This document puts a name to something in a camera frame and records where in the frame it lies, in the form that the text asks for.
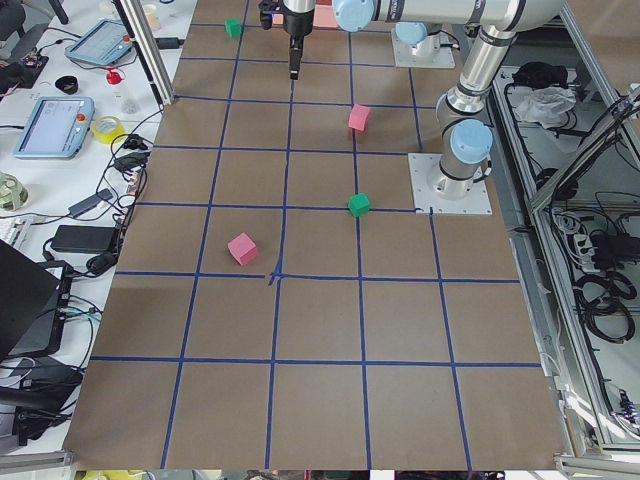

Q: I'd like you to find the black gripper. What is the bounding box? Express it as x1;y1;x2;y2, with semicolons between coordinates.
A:
282;0;315;80

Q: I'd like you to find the green cube near arm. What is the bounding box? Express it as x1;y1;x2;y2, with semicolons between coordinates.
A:
348;192;371;218

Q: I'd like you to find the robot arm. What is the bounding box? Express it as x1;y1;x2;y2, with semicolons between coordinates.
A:
394;22;440;57
332;1;563;200

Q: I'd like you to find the pink cube near arm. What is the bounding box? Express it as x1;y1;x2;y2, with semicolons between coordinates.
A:
227;232;259;266

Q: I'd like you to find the pink plastic bin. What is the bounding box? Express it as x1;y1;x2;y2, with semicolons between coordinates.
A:
272;3;339;29

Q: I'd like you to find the green cube near bin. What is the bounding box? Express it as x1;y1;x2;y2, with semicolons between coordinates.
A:
224;18;243;38

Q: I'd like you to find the pink cube centre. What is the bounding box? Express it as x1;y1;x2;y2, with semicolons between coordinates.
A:
348;104;372;132

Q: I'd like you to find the teach pendant tablet far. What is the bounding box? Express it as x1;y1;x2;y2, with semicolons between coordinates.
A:
65;19;132;67

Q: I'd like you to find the teach pendant tablet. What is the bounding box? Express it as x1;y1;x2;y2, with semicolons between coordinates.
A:
65;19;132;67
14;97;95;159

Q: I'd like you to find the yellow tape roll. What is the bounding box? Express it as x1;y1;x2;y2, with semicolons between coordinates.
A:
90;116;126;144

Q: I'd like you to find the black bowl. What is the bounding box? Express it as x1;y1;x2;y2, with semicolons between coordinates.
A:
54;75;79;95

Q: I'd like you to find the teach pendant tablet near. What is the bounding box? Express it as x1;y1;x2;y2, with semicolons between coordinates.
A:
14;97;95;159

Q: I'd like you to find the black power adapter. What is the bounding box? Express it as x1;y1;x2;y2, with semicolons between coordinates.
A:
51;225;118;254

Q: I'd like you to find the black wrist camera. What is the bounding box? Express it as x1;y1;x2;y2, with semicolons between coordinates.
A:
258;0;282;30

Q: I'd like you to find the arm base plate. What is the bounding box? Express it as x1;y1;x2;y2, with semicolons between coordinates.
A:
408;153;492;216
391;30;455;69

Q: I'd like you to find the aluminium frame post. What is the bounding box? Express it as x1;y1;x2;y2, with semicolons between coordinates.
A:
113;0;174;107

